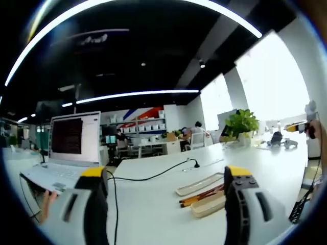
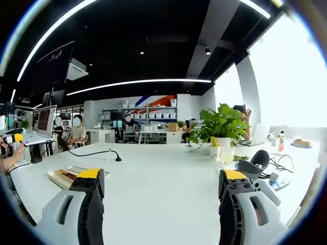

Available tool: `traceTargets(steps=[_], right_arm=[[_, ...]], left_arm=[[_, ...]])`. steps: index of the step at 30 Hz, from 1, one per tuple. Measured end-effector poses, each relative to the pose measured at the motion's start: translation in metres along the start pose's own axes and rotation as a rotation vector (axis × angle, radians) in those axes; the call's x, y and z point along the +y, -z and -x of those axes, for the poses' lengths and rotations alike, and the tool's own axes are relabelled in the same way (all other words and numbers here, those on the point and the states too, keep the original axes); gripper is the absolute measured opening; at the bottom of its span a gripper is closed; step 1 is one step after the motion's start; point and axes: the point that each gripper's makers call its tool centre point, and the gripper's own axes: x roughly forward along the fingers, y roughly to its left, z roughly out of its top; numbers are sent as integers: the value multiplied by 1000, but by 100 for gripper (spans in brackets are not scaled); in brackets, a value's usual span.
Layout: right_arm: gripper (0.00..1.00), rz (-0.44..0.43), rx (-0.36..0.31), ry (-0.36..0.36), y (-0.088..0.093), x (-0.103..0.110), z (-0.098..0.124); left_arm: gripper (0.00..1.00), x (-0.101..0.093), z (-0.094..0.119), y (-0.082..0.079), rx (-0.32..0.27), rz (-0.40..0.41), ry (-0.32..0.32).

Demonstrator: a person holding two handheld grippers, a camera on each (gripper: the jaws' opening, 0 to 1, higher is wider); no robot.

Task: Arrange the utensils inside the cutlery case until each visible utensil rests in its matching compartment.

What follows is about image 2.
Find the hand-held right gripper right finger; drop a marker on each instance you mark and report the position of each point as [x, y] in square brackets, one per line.
[253, 217]

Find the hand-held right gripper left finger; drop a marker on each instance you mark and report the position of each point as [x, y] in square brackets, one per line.
[64, 217]

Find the beige cutlery case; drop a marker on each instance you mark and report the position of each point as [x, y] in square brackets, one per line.
[57, 178]

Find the brown wooden utensil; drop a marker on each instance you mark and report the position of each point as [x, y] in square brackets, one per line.
[67, 174]

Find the white cutlery case lid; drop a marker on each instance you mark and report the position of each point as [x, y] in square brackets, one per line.
[76, 169]

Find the person's left hand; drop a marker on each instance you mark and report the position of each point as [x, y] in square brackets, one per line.
[18, 152]

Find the small potted plant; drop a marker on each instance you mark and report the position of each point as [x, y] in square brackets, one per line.
[24, 125]

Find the black round stand base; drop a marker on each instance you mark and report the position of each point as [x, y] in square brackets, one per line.
[36, 159]

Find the monitor with text screen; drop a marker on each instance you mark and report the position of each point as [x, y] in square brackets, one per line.
[46, 120]

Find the blue and white packet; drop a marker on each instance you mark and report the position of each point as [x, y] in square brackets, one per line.
[282, 184]

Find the small white device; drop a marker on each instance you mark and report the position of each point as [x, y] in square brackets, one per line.
[274, 176]

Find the grey headset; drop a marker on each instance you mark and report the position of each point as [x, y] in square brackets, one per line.
[255, 164]

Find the white plant pot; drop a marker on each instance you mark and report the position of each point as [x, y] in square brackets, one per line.
[226, 149]

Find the white cup with yellow item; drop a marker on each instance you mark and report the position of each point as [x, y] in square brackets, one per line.
[215, 151]

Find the small white cup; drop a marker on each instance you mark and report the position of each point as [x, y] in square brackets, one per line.
[274, 142]

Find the drink bottle with red label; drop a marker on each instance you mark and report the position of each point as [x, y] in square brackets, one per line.
[281, 143]

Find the black gooseneck microphone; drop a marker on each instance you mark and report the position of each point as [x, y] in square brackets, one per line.
[118, 157]

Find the white laptop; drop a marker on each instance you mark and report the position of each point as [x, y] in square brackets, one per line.
[259, 134]

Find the dark hanging banner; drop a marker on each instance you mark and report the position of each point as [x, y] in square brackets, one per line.
[55, 61]

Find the ceiling air conditioner unit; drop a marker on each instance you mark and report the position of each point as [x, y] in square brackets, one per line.
[78, 69]

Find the green potted plant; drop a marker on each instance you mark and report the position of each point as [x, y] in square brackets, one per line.
[221, 122]

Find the curved ceiling light strip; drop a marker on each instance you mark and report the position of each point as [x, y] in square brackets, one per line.
[46, 38]

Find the white desk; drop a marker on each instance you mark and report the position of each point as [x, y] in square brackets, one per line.
[153, 136]

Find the shelf with white bins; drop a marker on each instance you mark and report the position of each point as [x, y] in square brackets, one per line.
[153, 113]

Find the long ceiling light strip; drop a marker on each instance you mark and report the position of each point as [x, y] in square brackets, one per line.
[143, 83]

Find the ceiling spotlight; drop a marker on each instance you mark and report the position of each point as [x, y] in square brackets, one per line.
[208, 50]

